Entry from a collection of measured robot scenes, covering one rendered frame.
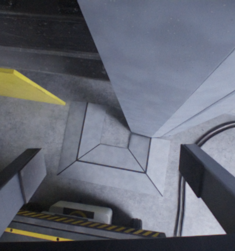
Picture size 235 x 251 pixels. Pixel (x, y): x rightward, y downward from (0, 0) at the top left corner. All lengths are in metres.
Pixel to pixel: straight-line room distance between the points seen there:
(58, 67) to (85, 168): 0.52
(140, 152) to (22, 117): 0.66
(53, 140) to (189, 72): 0.88
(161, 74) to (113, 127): 0.74
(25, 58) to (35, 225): 0.52
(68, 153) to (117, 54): 0.81
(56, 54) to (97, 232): 0.54
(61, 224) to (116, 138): 0.45
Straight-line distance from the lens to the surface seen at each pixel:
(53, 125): 1.00
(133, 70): 0.19
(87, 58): 0.55
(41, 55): 0.61
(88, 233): 0.64
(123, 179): 0.89
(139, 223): 0.83
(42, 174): 0.17
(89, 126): 0.91
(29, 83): 0.72
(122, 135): 0.89
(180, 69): 0.17
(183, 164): 0.16
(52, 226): 0.67
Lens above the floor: 0.89
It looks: 80 degrees down
